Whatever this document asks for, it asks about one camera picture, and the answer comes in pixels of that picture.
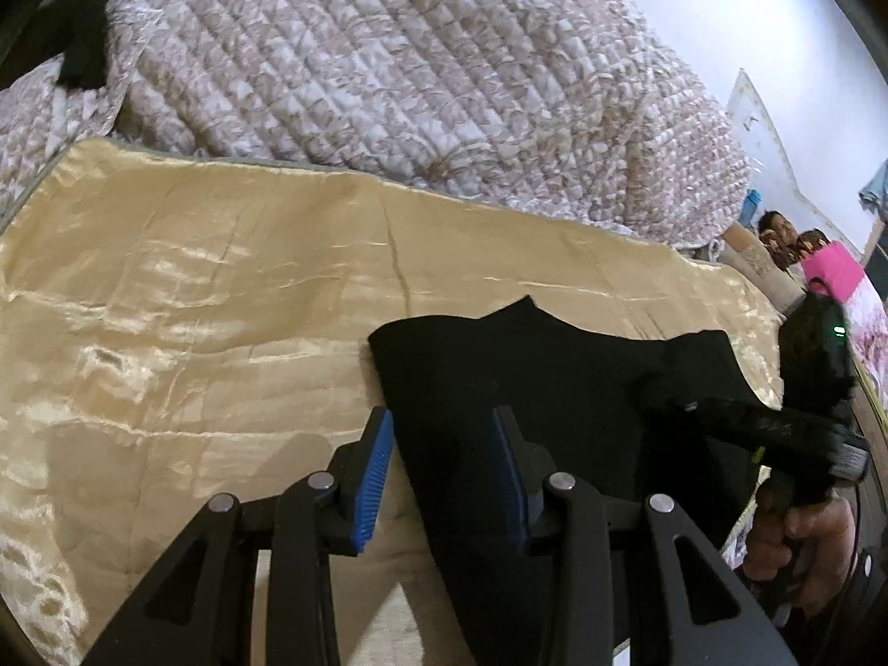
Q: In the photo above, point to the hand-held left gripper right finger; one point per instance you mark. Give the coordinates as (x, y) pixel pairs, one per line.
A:
(510, 485)

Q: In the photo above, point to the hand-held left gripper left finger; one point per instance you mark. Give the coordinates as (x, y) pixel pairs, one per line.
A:
(368, 492)

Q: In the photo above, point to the black pants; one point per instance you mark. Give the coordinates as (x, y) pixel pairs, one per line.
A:
(590, 388)

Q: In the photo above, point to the person's right hand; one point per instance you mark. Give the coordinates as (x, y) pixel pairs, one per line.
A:
(812, 555)

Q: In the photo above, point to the pink floral bedding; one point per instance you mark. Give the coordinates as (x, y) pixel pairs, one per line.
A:
(871, 333)

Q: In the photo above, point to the pink cloth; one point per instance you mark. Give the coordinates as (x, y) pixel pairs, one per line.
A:
(836, 274)

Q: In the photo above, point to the beige patterned bolster pillow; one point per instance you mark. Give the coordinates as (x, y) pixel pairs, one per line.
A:
(760, 267)

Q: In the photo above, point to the small blue item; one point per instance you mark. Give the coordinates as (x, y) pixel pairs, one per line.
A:
(750, 208)

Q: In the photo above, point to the light blue cloth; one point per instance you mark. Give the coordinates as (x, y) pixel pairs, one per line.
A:
(875, 187)

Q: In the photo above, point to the beige satin blanket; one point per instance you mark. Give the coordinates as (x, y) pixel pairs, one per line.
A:
(194, 333)

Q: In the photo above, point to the white board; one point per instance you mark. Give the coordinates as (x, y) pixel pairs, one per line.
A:
(760, 125)

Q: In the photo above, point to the floral quilted blanket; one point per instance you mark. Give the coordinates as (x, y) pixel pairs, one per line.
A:
(381, 62)

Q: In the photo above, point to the dark cloth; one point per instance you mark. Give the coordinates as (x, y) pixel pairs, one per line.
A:
(87, 41)

